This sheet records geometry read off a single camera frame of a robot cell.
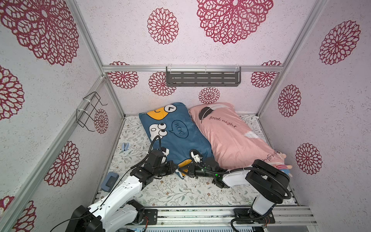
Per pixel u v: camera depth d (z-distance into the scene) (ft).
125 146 3.27
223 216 2.51
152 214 2.45
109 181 2.71
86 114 2.48
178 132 3.30
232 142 2.87
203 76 3.07
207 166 2.20
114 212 1.40
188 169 2.48
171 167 2.30
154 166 2.03
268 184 1.51
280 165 2.77
